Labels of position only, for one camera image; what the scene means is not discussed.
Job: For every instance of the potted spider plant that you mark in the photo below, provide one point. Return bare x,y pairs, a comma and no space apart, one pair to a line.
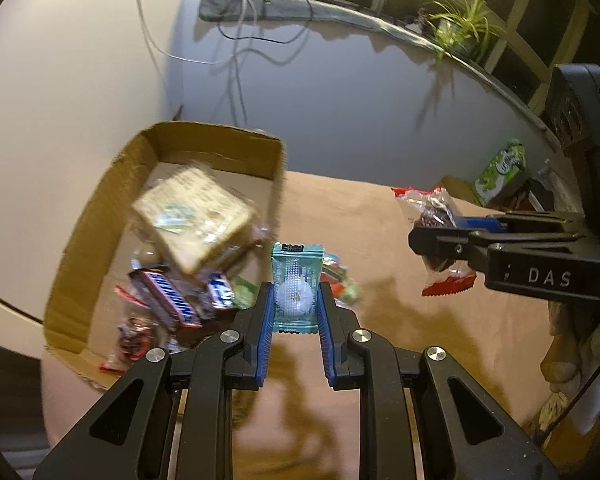
462,29

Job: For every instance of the green round candy packet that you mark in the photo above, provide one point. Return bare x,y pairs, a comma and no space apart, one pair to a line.
245,293

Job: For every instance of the packaged sliced bread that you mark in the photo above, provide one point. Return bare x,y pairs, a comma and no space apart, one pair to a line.
194,220

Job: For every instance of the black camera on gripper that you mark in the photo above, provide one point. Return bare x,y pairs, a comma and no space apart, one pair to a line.
573,106

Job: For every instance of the dark pastry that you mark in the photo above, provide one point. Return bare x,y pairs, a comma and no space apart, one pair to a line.
435,218

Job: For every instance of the red blue jelly cup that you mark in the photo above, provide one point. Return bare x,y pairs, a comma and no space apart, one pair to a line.
336,274

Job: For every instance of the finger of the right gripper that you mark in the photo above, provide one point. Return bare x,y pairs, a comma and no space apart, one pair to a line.
441,247
525,222

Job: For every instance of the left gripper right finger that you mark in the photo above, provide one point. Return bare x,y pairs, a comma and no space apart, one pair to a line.
421,412

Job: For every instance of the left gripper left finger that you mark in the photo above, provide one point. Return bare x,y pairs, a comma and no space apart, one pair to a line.
171,413

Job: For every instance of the white gloved hand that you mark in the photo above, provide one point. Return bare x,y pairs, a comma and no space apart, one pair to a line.
572,363

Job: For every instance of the dark Snickers bar Japanese label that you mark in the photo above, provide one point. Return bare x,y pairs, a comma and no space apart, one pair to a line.
218,293

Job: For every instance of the brown Snickers bar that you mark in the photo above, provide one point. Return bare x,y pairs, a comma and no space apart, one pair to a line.
157,291

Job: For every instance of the teal donut candy packet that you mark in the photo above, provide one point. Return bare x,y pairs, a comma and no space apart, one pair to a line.
296,272

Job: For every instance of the cardboard box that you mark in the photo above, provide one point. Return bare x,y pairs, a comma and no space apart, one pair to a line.
82,312

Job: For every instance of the green white gift bag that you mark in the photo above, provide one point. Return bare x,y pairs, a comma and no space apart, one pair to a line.
506,165

